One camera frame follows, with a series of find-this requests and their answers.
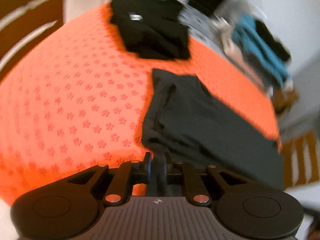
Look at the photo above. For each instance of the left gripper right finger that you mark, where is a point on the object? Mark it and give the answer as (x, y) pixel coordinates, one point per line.
(202, 187)

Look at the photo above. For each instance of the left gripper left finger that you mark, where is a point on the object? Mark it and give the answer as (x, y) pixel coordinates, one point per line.
(113, 186)

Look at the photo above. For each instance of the dark green zip garment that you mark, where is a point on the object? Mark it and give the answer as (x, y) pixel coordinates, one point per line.
(186, 123)

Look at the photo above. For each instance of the wooden chair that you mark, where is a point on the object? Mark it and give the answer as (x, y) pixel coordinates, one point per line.
(301, 160)
(24, 24)

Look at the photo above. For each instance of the orange patterned table cloth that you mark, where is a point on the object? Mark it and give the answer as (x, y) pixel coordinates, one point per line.
(78, 99)

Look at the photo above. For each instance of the black folded garment on stack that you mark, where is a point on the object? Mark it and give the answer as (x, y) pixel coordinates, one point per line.
(275, 45)

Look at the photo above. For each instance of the pink folded sweater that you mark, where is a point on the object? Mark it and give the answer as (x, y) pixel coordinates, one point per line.
(233, 53)

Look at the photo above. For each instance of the teal knitted sweater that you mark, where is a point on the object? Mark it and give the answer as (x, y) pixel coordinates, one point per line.
(256, 52)

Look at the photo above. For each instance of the black garment white logo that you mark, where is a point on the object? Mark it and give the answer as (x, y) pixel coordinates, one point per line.
(151, 29)

